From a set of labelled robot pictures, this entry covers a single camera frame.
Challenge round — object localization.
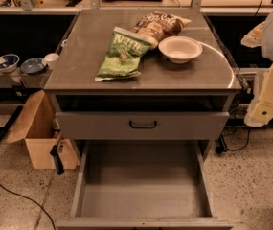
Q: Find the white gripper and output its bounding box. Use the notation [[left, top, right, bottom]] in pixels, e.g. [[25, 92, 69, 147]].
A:
[[240, 11, 273, 127]]

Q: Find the green jalapeno chip bag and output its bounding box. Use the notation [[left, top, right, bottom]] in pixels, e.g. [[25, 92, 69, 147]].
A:
[[95, 27, 151, 81]]

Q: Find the grey drawer cabinet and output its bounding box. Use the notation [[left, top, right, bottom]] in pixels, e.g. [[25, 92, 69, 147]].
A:
[[43, 7, 243, 160]]

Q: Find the brown sea salt chip bag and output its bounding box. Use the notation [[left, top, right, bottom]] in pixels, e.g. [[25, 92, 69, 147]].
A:
[[130, 11, 191, 48]]

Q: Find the open grey middle drawer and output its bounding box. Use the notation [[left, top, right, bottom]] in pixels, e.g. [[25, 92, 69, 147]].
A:
[[57, 141, 233, 230]]

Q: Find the grey upper drawer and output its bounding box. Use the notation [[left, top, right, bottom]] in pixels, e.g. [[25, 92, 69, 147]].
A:
[[56, 112, 229, 140]]

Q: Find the white paper bowl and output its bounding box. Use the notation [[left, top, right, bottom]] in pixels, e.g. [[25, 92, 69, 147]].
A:
[[158, 36, 202, 64]]

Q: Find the small white cup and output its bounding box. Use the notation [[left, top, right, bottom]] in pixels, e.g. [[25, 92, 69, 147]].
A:
[[44, 53, 59, 69]]

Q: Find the blue plate bowl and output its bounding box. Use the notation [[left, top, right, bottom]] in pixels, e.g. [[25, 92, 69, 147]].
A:
[[20, 57, 46, 74]]

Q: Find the cardboard box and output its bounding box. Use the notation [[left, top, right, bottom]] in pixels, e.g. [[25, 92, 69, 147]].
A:
[[6, 90, 79, 171]]

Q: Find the grey side shelf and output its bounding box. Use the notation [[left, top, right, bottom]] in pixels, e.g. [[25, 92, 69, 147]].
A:
[[0, 68, 51, 88]]

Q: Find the black bar on floor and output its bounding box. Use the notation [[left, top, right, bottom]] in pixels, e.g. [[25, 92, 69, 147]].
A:
[[0, 104, 24, 164]]

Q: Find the black cable right floor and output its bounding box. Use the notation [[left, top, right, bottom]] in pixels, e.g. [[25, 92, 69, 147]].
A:
[[215, 126, 252, 155]]

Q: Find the black drawer handle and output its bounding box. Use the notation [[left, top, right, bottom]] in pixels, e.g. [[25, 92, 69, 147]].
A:
[[129, 121, 157, 129]]

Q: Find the black handled tool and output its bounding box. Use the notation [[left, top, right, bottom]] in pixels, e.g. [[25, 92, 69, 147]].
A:
[[50, 132, 64, 175]]

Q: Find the black floor cable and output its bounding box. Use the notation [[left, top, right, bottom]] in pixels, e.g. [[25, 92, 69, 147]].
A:
[[0, 160, 57, 230]]

